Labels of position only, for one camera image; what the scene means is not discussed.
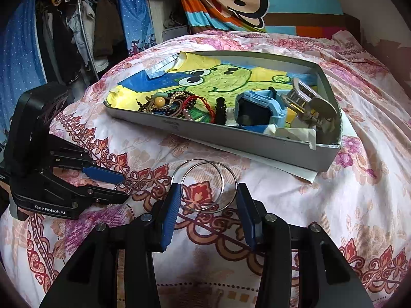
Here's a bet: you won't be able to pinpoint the light blue wristwatch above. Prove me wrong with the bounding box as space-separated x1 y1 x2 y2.
234 90 286 129

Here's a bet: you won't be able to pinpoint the yellow bead cord bracelet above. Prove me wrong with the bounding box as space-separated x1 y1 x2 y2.
138 91 180 115

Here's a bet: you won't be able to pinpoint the white box lid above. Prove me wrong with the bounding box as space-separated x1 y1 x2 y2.
205 140 319 184

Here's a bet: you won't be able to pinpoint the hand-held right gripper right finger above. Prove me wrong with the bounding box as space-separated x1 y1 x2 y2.
237 182 376 308

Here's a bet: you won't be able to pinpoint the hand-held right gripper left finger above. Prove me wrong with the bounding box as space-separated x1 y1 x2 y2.
39 183 182 308

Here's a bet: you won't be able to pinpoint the large silver hoop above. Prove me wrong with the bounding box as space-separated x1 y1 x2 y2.
180 162 238 214
172 159 226 213

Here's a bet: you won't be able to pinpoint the cartoon drawing paper liner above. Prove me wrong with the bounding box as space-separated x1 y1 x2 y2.
109 53 322 135

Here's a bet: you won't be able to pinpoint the grey hanging shirt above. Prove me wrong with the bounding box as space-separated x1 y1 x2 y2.
66 2 97 65

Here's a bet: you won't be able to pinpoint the brown wooden headboard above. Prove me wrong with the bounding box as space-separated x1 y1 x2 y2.
340 13 362 44

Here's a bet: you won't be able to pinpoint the silver metal watch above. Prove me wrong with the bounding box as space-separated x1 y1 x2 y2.
279 78 340 144

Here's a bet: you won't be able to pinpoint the floral pink blanket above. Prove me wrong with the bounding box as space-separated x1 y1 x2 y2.
0 29 411 308

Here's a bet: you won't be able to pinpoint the crumpled white paper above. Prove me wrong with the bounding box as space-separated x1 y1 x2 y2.
266 126 319 150

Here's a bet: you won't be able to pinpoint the black bead bracelet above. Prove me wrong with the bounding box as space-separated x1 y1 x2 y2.
151 103 190 116

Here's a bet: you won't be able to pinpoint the small silver ring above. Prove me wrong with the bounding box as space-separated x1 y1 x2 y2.
114 180 134 195

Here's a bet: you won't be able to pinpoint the white cabinet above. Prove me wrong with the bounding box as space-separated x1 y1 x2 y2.
148 0 191 43

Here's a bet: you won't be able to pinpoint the metal clothes rack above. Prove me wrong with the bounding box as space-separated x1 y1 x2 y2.
35 0 114 81

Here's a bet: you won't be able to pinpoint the brown hanging jacket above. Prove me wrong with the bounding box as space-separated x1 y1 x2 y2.
93 0 126 62

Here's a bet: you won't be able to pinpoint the blue dotted curtain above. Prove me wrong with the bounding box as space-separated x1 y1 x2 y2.
116 0 155 59
0 0 49 148

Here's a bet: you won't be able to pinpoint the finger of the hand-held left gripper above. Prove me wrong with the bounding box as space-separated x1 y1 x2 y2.
48 141 126 185
43 175 132 205

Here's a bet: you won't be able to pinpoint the striped monkey print blanket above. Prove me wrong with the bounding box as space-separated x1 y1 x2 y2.
172 0 341 39

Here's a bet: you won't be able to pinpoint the grey shallow cardboard box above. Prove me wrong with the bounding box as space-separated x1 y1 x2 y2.
103 50 343 173

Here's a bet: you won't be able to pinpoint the small black figurine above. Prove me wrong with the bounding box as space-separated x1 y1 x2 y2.
214 96 227 125

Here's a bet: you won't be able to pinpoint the black hanging clothes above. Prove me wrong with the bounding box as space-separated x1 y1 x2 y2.
35 6 85 86

